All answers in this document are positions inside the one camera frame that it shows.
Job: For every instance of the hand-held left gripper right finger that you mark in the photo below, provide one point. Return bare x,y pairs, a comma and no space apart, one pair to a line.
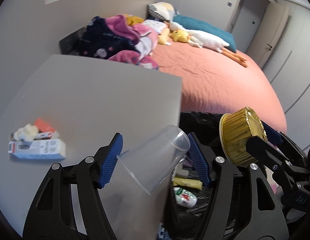
198,160

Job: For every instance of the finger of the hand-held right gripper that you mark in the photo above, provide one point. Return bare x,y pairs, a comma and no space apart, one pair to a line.
257,145
271,132

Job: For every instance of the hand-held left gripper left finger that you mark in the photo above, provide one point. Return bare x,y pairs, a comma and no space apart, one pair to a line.
111,162

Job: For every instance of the gold foil baking cup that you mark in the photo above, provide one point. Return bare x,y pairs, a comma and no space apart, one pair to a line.
237,140

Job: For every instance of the yellow snack packet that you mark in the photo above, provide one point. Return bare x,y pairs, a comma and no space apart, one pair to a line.
187,183

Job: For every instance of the clear plastic cup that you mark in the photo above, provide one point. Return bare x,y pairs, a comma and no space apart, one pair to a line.
150,162

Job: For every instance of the black trash bag bin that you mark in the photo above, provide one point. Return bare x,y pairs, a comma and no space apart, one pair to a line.
200,120

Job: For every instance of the beige wardrobe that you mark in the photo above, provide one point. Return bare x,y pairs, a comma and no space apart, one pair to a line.
295,67

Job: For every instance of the bed with pink sheet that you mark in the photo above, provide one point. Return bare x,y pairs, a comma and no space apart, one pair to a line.
220,85

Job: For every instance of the white labelled carton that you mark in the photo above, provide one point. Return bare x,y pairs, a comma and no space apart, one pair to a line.
42,148

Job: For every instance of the white plastic wrapper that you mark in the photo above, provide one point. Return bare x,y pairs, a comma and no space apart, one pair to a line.
44,135

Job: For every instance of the white crumpled tissue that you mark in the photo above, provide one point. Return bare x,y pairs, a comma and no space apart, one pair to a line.
27,131

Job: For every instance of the beige room door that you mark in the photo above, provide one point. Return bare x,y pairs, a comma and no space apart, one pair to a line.
267,25

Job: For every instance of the pink printed garment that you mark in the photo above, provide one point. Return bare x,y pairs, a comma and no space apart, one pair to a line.
130,56

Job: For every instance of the white goose plush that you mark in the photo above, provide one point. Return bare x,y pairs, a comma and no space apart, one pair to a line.
210,40

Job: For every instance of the navy printed garment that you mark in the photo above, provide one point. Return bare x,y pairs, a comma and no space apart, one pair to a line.
102,40

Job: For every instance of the teal pillow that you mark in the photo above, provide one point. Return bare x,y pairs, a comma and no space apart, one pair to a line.
207,27

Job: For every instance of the white pink patterned cloth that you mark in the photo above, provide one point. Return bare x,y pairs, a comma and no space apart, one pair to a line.
145,42

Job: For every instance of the yellow duck plush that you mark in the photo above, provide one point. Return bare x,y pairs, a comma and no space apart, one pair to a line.
180,35

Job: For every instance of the black box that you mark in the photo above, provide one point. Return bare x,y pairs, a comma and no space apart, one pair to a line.
69,41

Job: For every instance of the pink fleece garment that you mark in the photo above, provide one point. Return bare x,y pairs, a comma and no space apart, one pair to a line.
119,25

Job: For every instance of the mustard yellow cloth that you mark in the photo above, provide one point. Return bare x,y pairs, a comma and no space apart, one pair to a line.
135,19

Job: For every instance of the checked pillow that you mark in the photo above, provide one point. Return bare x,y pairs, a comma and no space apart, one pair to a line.
162,8

